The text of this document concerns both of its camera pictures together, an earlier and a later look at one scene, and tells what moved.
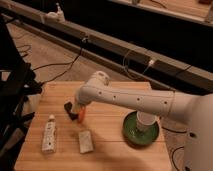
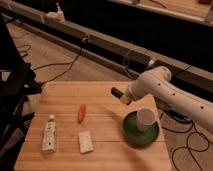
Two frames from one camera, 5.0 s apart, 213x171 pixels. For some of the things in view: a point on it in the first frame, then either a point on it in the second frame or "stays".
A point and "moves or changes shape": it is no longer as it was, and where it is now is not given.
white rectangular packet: x=85 y=141 stays
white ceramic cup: x=145 y=121 stays
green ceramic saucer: x=137 y=137 stays
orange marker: x=81 y=116 stays
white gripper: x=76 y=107 to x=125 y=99
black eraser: x=68 y=107 moves or changes shape
